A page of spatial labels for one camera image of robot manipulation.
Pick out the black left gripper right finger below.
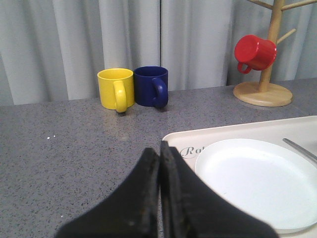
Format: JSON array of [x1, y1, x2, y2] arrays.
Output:
[[159, 141, 277, 238]]

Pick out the dark blue mug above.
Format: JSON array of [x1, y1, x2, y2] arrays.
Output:
[[134, 66, 168, 108]]

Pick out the red mug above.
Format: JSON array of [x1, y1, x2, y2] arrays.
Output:
[[234, 35, 277, 74]]

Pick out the yellow mug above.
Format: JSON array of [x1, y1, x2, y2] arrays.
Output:
[[98, 68, 135, 113]]

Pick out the grey curtain backdrop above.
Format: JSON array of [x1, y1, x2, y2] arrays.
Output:
[[0, 0, 317, 107]]

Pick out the silver metal fork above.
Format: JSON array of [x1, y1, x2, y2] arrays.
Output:
[[282, 138, 317, 164]]

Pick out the wooden mug tree stand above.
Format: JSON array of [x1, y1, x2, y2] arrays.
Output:
[[233, 0, 316, 107]]

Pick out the white round plate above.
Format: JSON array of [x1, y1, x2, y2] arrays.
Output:
[[195, 138, 317, 234]]

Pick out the cream rabbit serving tray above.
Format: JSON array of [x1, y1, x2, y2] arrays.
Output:
[[164, 116, 317, 238]]

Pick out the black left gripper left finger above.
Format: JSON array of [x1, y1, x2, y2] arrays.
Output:
[[56, 148, 159, 238]]

